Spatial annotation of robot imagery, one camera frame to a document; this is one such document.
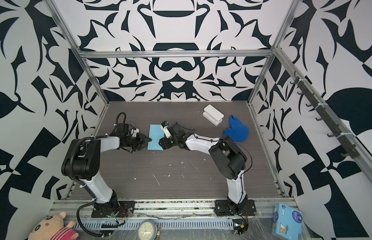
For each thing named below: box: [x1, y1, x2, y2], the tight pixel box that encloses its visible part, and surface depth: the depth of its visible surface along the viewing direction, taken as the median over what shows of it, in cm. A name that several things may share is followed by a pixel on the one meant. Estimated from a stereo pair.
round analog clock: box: [137, 220, 157, 240], surface depth 67 cm
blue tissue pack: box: [271, 203, 303, 240], surface depth 68 cm
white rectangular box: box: [202, 104, 225, 126], surface depth 108 cm
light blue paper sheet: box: [147, 124, 165, 151], surface depth 96 cm
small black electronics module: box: [232, 219, 249, 236], surface depth 73 cm
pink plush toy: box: [28, 212, 79, 240], surface depth 65 cm
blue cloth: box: [223, 115, 249, 143], surface depth 104 cm
